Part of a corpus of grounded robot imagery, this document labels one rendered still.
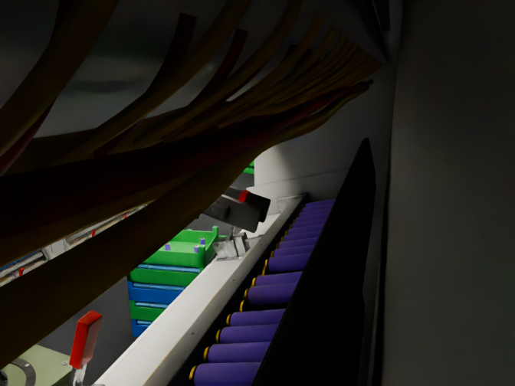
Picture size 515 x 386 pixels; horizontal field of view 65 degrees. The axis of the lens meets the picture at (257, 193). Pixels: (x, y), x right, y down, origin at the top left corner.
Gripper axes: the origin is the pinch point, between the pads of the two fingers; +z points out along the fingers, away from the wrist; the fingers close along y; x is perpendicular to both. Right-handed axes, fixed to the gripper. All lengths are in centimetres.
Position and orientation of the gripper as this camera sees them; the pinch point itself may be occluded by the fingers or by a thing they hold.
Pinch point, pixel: (237, 206)
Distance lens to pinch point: 48.2
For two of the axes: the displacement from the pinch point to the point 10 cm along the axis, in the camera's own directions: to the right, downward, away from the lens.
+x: 2.4, -9.0, -3.5
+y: -3.1, 2.7, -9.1
